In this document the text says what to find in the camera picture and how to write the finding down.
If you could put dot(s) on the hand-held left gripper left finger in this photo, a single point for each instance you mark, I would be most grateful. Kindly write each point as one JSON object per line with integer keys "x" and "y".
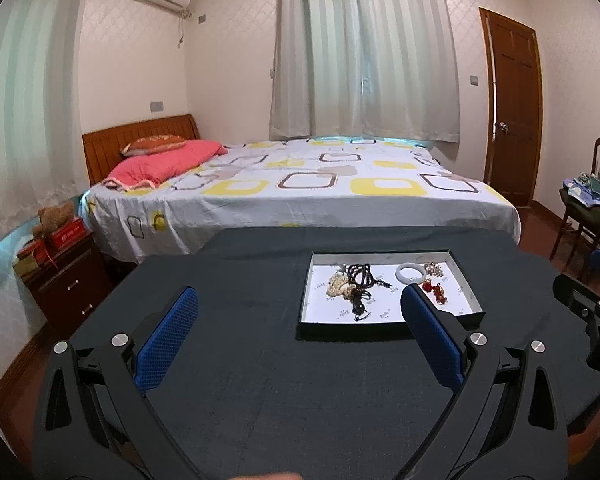
{"x": 170, "y": 340}

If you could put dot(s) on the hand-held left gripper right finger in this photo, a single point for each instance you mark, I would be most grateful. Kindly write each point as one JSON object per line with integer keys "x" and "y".
{"x": 430, "y": 335}

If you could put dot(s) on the white jade bangle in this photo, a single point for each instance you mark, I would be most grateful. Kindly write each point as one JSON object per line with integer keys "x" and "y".
{"x": 400, "y": 274}

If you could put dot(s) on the shallow grey cardboard tray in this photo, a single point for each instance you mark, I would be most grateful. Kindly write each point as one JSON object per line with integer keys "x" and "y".
{"x": 322, "y": 312}

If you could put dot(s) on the pile of clothes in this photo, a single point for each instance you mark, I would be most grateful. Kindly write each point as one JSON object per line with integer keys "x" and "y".
{"x": 585, "y": 205}

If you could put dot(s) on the dark wooden nightstand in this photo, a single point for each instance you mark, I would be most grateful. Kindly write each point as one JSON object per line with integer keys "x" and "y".
{"x": 67, "y": 285}

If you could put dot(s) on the red flat box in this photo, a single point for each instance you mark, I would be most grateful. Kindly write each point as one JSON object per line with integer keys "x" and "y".
{"x": 35, "y": 251}

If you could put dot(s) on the olive flat box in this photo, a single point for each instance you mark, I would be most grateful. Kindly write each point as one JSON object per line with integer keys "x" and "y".
{"x": 24, "y": 266}

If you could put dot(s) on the brown teddy bear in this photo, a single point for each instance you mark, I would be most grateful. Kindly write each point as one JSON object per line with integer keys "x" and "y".
{"x": 52, "y": 217}

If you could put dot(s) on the pink pillow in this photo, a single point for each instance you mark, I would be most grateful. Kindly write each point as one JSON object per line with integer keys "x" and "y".
{"x": 160, "y": 165}

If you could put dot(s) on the brown wooden door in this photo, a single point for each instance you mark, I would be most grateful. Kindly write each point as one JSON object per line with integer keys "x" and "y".
{"x": 515, "y": 110}

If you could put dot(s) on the bed with patterned sheet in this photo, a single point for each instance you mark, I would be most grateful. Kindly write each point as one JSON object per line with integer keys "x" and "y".
{"x": 305, "y": 195}

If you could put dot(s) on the orange pillow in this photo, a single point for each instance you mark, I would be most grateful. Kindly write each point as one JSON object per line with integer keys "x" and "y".
{"x": 152, "y": 145}

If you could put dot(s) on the wooden headboard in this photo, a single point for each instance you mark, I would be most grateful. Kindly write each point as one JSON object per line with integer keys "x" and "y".
{"x": 105, "y": 142}

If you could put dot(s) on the pale side curtain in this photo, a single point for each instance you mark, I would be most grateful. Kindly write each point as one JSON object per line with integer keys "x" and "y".
{"x": 25, "y": 110}

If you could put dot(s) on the pale window curtain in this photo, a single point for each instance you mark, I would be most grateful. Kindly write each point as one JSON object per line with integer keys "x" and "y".
{"x": 365, "y": 50}

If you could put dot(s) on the grey wall outlet plate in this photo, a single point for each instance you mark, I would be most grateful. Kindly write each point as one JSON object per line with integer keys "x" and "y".
{"x": 156, "y": 106}

